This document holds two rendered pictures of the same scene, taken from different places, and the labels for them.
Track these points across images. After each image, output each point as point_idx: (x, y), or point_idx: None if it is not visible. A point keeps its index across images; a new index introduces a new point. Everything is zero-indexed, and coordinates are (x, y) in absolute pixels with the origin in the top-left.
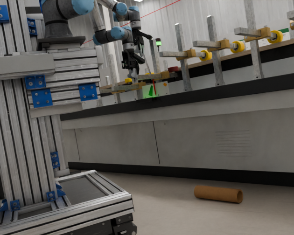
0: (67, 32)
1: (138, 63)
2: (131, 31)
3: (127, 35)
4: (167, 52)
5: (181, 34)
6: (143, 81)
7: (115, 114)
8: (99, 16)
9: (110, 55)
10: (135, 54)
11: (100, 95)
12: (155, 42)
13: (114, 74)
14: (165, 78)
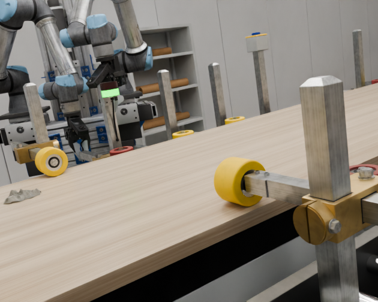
0: (12, 105)
1: (68, 137)
2: (58, 85)
3: (50, 94)
4: (12, 145)
5: (29, 108)
6: None
7: None
8: (55, 62)
9: (209, 68)
10: (69, 120)
11: (28, 174)
12: (100, 91)
13: (215, 106)
14: None
